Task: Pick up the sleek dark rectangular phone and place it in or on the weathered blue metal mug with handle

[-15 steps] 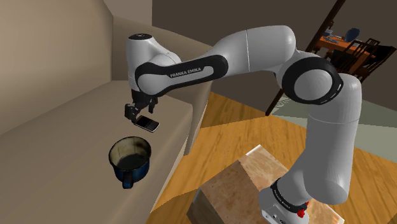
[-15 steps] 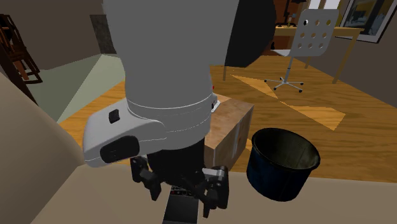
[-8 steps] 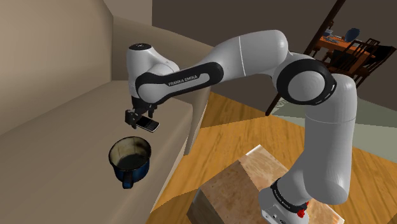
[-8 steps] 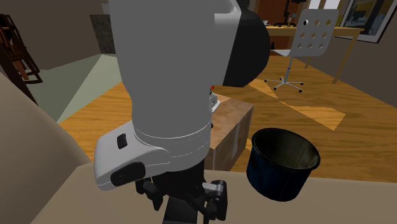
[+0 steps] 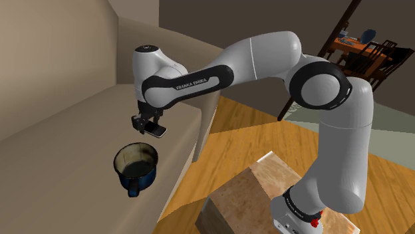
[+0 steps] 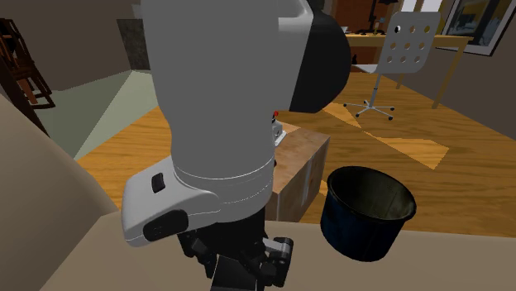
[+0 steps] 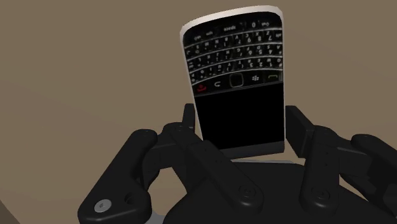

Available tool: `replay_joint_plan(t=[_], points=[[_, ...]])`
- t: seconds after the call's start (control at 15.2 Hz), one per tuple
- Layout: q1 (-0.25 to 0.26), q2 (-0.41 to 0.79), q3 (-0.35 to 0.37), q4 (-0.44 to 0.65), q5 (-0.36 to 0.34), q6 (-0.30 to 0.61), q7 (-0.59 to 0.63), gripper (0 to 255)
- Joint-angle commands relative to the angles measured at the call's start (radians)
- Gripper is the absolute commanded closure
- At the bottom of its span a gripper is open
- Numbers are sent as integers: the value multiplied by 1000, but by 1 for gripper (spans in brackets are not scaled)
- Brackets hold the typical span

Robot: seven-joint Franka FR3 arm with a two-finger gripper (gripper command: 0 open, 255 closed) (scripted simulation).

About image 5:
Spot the black mobile phone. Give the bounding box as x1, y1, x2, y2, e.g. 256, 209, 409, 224
144, 122, 168, 139

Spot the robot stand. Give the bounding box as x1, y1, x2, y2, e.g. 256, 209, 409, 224
194, 150, 361, 234

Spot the beige sofa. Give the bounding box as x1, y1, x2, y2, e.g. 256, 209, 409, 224
0, 0, 225, 234

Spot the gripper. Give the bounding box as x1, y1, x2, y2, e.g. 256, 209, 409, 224
130, 100, 164, 136

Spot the orange wooden dining table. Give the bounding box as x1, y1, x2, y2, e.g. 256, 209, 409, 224
319, 28, 395, 66

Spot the dark wooden chair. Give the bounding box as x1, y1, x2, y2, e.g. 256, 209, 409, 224
339, 40, 415, 92

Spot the dark brown wooden pole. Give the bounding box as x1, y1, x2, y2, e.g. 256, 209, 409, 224
277, 0, 362, 122

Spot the pale green rug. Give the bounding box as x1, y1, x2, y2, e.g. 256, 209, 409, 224
284, 99, 415, 162

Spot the blue enamel mug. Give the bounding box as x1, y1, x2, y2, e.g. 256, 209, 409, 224
112, 142, 160, 198

